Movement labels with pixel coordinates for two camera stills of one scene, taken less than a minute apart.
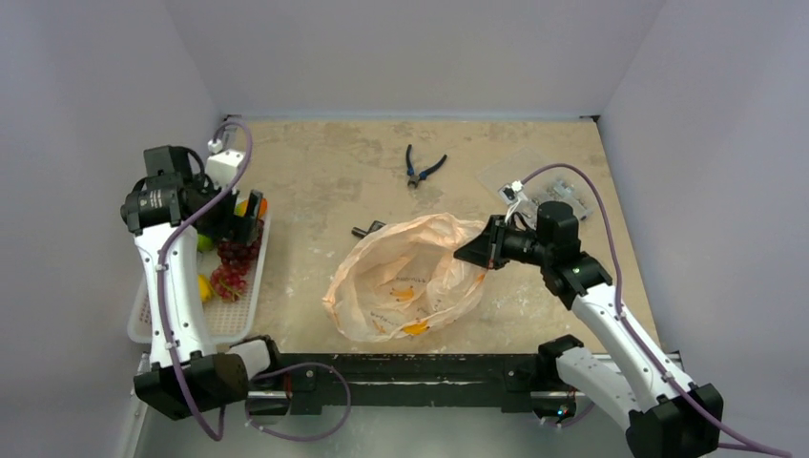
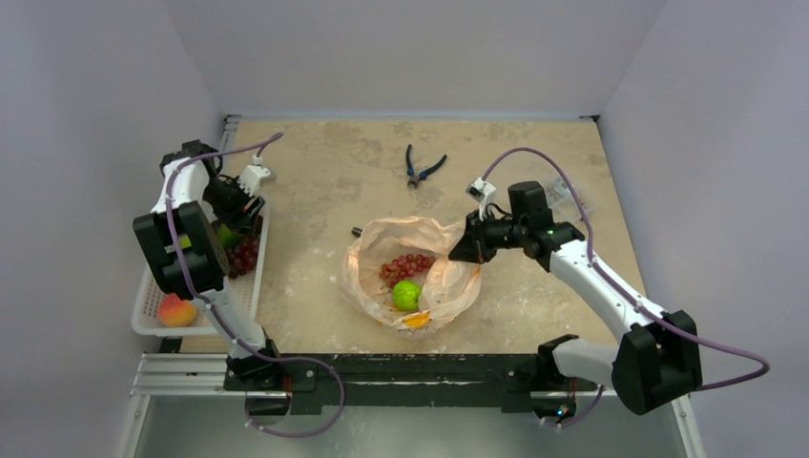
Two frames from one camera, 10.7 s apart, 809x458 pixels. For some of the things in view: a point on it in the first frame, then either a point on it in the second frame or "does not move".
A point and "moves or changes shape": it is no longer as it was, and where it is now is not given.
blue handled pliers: [412, 177] does not move
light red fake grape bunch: [227, 281] -> [404, 265]
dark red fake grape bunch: [238, 253] does not move
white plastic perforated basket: [229, 322] does not move
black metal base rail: [313, 381] does not move
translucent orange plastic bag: [404, 279] moves or changes shape
